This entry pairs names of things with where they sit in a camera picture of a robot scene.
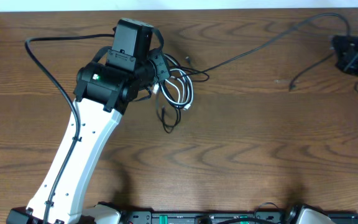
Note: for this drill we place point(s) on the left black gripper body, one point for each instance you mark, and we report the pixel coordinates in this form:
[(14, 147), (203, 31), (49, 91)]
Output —
[(161, 66)]

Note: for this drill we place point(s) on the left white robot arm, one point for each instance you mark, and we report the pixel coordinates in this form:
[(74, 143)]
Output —
[(104, 88)]

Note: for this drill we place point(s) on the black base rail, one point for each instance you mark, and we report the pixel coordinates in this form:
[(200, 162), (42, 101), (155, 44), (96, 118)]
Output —
[(147, 217)]

